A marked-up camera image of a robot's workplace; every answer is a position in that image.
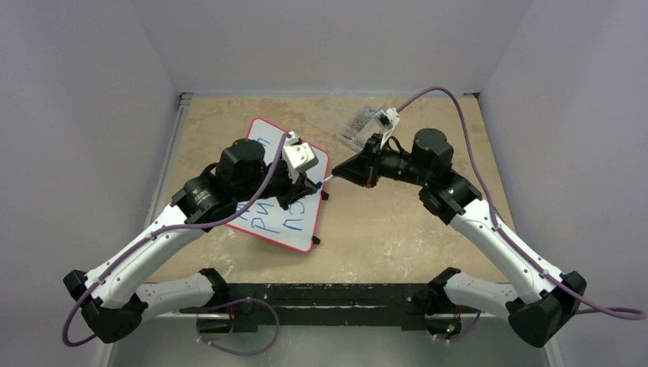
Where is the wire whiteboard stand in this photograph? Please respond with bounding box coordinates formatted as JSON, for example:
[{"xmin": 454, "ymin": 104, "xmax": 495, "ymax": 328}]
[{"xmin": 311, "ymin": 189, "xmax": 330, "ymax": 245}]

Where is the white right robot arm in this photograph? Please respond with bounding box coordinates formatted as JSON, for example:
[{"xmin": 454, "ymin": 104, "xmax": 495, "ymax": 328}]
[{"xmin": 332, "ymin": 128, "xmax": 587, "ymax": 348}]

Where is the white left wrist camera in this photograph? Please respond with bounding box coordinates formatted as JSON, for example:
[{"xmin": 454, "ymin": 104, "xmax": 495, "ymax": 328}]
[{"xmin": 282, "ymin": 132, "xmax": 319, "ymax": 178}]

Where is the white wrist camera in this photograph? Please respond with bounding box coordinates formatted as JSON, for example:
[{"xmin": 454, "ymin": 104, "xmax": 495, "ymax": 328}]
[
  {"xmin": 373, "ymin": 106, "xmax": 400, "ymax": 148},
  {"xmin": 282, "ymin": 132, "xmax": 319, "ymax": 178}
]

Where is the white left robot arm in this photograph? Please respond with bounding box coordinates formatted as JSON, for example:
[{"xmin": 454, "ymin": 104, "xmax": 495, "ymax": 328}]
[{"xmin": 63, "ymin": 132, "xmax": 318, "ymax": 344}]

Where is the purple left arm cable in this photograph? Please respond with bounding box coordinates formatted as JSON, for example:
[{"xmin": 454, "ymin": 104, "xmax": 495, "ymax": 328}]
[{"xmin": 61, "ymin": 132, "xmax": 295, "ymax": 356}]

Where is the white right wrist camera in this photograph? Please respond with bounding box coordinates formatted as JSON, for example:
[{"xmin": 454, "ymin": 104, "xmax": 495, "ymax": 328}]
[{"xmin": 373, "ymin": 106, "xmax": 400, "ymax": 148}]

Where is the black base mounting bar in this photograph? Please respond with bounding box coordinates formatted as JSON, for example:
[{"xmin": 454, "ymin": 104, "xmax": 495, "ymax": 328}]
[{"xmin": 182, "ymin": 283, "xmax": 476, "ymax": 336}]

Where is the red framed whiteboard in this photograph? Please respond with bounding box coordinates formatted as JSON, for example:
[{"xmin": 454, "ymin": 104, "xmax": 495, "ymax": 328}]
[{"xmin": 227, "ymin": 118, "xmax": 322, "ymax": 253}]

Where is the aluminium front frame rail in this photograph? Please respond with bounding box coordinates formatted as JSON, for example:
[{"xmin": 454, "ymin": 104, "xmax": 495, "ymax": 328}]
[{"xmin": 103, "ymin": 282, "xmax": 203, "ymax": 325}]

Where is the clear plastic screw box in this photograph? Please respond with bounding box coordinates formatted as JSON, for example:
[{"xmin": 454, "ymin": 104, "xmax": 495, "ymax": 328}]
[{"xmin": 334, "ymin": 105, "xmax": 388, "ymax": 152}]

